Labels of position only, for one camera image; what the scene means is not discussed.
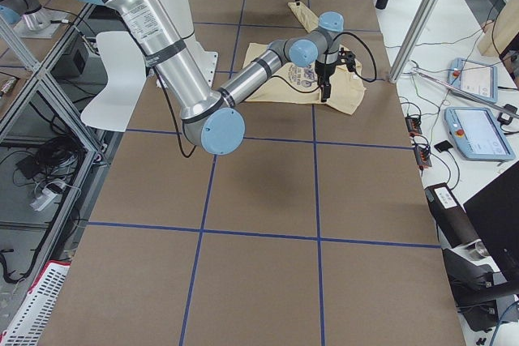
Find cream long-sleeve graphic shirt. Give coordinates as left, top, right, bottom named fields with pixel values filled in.
left=243, top=2, right=366, bottom=115

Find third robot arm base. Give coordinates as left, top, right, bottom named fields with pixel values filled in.
left=1, top=0, right=69, bottom=39

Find far teach pendant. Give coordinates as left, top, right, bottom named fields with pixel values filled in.
left=448, top=58, right=498, bottom=103

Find teach pendant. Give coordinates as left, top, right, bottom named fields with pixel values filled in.
left=444, top=107, right=516, bottom=161
left=448, top=58, right=498, bottom=103

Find near teach pendant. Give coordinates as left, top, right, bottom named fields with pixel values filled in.
left=444, top=107, right=516, bottom=161

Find wooden board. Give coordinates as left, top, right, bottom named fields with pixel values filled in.
left=478, top=8, right=518, bottom=57

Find black cylinder roll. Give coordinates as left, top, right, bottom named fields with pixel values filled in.
left=424, top=183, right=490, bottom=261

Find black monitor stand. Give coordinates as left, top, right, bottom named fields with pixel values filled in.
left=443, top=164, right=518, bottom=331

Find white power strip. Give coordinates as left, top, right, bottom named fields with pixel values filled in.
left=30, top=182, right=66, bottom=211

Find white plastic basket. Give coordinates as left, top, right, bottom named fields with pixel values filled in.
left=1, top=260, right=70, bottom=345

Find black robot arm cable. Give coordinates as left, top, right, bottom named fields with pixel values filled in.
left=338, top=32, right=378, bottom=83

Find aluminium frame post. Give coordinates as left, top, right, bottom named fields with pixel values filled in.
left=388, top=0, right=438, bottom=83

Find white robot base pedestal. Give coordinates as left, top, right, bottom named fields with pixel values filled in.
left=80, top=0, right=223, bottom=132

